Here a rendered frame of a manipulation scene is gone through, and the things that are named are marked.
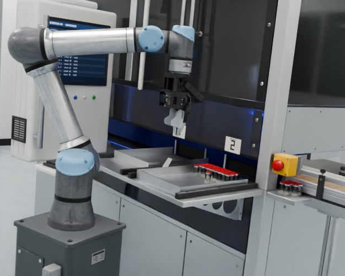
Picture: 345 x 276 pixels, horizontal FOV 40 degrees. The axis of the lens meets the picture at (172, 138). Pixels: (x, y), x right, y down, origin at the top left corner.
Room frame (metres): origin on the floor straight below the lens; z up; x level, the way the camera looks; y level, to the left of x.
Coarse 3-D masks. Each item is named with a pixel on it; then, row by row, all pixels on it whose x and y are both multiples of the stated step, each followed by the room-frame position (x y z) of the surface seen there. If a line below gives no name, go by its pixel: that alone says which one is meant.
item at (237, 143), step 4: (228, 140) 1.93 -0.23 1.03; (236, 140) 1.89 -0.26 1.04; (240, 140) 1.88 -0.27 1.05; (228, 144) 1.92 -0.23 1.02; (232, 144) 1.91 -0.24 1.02; (236, 144) 1.89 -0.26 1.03; (240, 144) 1.88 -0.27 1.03; (228, 148) 1.92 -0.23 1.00; (236, 148) 1.89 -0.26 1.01; (232, 152) 1.90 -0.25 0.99; (236, 152) 1.89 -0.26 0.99
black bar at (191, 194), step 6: (228, 186) 1.70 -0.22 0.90; (234, 186) 1.71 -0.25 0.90; (240, 186) 1.73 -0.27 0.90; (246, 186) 1.75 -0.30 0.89; (252, 186) 1.78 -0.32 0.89; (180, 192) 1.56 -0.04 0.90; (186, 192) 1.56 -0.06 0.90; (192, 192) 1.58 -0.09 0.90; (198, 192) 1.59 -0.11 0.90; (204, 192) 1.61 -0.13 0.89; (210, 192) 1.63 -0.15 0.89; (216, 192) 1.65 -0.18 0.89; (222, 192) 1.67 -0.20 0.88; (180, 198) 1.54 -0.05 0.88
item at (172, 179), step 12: (156, 168) 1.82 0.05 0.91; (168, 168) 1.86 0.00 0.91; (180, 168) 1.90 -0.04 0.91; (192, 168) 1.94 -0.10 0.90; (144, 180) 1.73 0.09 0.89; (156, 180) 1.67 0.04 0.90; (168, 180) 1.77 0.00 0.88; (180, 180) 1.79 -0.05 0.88; (192, 180) 1.81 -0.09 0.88; (204, 180) 1.83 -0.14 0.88; (240, 180) 1.76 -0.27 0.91
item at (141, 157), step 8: (120, 152) 2.06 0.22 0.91; (128, 152) 2.15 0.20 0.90; (136, 152) 2.18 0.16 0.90; (144, 152) 2.20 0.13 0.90; (152, 152) 2.24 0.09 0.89; (160, 152) 2.27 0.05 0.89; (168, 152) 2.30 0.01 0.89; (128, 160) 2.01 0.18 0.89; (136, 160) 1.97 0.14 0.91; (144, 160) 2.09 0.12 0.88; (152, 160) 2.10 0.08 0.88; (160, 160) 2.12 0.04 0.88; (176, 160) 2.00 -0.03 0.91; (184, 160) 2.03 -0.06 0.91; (192, 160) 2.06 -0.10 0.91; (200, 160) 2.09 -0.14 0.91; (208, 160) 2.12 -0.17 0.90
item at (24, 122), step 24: (24, 0) 2.22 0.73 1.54; (48, 0) 2.31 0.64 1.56; (72, 0) 2.33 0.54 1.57; (24, 24) 2.21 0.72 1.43; (72, 24) 2.32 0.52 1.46; (96, 24) 2.43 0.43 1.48; (24, 72) 2.20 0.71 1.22; (72, 72) 2.33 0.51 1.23; (96, 72) 2.45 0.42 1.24; (24, 96) 2.20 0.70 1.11; (72, 96) 2.34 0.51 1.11; (96, 96) 2.46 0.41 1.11; (24, 120) 2.18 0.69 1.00; (48, 120) 2.24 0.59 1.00; (96, 120) 2.47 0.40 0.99; (24, 144) 2.19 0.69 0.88; (48, 144) 2.24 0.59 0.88; (96, 144) 2.48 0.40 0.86
